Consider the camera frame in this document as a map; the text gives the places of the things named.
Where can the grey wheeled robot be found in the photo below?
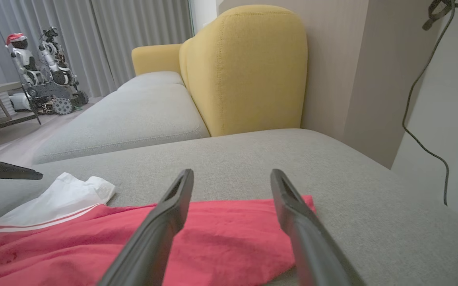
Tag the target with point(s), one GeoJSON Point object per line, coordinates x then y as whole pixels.
{"type": "Point", "coordinates": [46, 89]}

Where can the white object under table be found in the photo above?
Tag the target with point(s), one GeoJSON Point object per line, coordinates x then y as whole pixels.
{"type": "Point", "coordinates": [18, 101]}

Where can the red santa hat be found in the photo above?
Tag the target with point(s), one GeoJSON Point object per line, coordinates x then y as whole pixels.
{"type": "Point", "coordinates": [14, 37]}

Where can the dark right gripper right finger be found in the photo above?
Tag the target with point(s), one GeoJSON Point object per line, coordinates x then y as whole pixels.
{"type": "Point", "coordinates": [312, 246]}

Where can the small grey sofa seat cushion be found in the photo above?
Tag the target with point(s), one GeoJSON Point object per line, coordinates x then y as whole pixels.
{"type": "Point", "coordinates": [133, 115]}

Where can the yellow sofa armrest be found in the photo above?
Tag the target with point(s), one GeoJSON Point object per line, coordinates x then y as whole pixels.
{"type": "Point", "coordinates": [153, 57]}

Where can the yellow sofa backrest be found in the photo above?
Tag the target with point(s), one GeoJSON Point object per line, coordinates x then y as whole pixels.
{"type": "Point", "coordinates": [249, 71]}

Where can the red shorts with thin stripes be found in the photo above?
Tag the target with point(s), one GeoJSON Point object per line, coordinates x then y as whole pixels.
{"type": "Point", "coordinates": [221, 234]}

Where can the large grey sofa seat cushion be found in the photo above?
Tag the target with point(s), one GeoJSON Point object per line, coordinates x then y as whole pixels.
{"type": "Point", "coordinates": [253, 159]}

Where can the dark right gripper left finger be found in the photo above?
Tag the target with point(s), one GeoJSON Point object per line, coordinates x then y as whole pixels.
{"type": "Point", "coordinates": [153, 242]}

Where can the grey curtain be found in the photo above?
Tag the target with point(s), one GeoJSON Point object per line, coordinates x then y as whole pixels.
{"type": "Point", "coordinates": [133, 31]}

